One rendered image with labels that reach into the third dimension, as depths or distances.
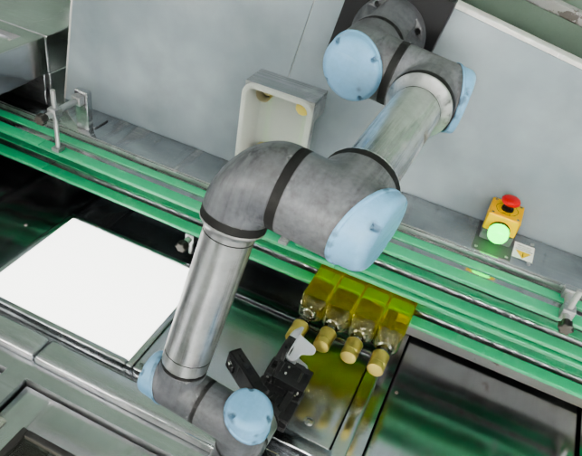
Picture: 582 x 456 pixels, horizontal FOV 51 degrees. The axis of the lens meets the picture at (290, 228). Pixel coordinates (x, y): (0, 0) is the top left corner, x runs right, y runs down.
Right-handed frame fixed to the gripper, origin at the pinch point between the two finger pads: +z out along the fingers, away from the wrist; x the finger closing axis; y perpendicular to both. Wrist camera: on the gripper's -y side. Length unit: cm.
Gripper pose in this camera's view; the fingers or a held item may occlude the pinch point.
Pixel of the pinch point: (294, 337)
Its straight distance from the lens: 126.1
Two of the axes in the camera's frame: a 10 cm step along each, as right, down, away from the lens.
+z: 4.1, -5.2, 7.5
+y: 8.8, 4.3, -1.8
